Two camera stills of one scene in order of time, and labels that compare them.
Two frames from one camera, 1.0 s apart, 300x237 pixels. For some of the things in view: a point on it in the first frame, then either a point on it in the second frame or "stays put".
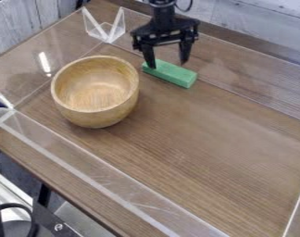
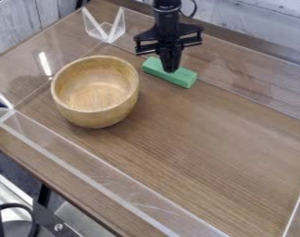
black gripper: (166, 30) to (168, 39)
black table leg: (43, 195) stays put
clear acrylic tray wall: (74, 161) stays put
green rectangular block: (173, 73) stays put
